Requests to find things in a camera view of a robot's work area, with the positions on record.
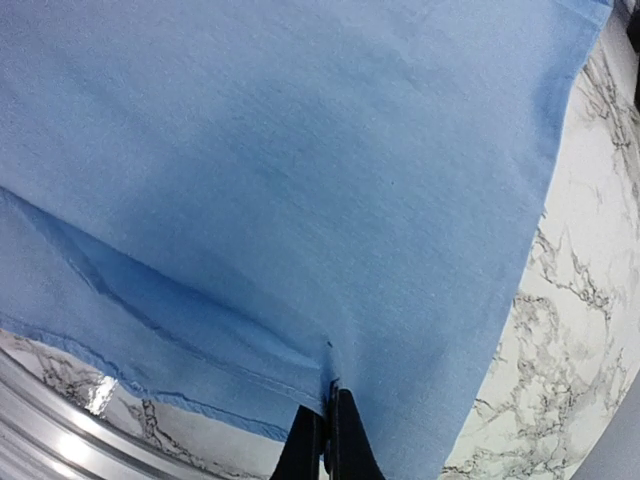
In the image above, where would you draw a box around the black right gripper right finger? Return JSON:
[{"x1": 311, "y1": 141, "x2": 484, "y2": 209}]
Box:
[{"x1": 327, "y1": 382, "x2": 385, "y2": 480}]

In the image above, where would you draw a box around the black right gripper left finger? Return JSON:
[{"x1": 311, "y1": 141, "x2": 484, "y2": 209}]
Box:
[{"x1": 270, "y1": 406, "x2": 325, "y2": 480}]

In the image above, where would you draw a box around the light blue long sleeve shirt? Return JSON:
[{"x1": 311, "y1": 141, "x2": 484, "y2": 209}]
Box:
[{"x1": 1, "y1": 1, "x2": 612, "y2": 479}]

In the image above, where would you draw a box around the aluminium front frame rail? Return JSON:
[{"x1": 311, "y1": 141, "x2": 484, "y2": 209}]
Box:
[{"x1": 1, "y1": 353, "x2": 215, "y2": 479}]

